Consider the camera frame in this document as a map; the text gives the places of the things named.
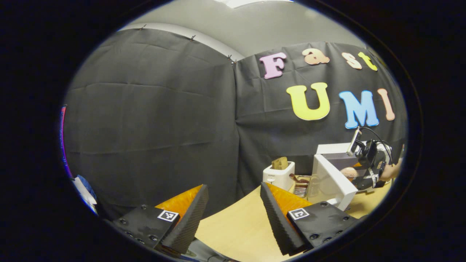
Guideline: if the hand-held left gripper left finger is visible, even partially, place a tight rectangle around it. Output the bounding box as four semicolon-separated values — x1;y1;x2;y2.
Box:
109;184;210;255

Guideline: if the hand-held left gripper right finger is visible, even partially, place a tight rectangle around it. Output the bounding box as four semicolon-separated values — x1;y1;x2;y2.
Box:
260;182;359;256

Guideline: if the white microwave oven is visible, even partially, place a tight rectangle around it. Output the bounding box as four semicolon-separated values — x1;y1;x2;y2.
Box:
312;142;392;211

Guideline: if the clear utensil holder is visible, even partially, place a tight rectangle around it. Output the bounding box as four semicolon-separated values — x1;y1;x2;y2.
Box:
292;176;313;198

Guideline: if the white toaster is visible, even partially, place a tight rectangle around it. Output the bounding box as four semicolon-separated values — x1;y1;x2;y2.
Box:
263;161;295;191

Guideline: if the black backdrop cloth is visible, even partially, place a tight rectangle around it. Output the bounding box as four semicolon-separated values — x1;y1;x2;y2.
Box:
64;28;408;221

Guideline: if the blue and white object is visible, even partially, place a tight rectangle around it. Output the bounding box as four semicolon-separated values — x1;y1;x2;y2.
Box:
71;175;99;215

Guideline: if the large ceiling light panel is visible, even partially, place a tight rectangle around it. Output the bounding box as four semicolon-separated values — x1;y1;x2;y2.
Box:
215;0;292;8

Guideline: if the black cable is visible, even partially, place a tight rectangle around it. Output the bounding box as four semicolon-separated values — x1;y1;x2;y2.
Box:
359;126;394;164

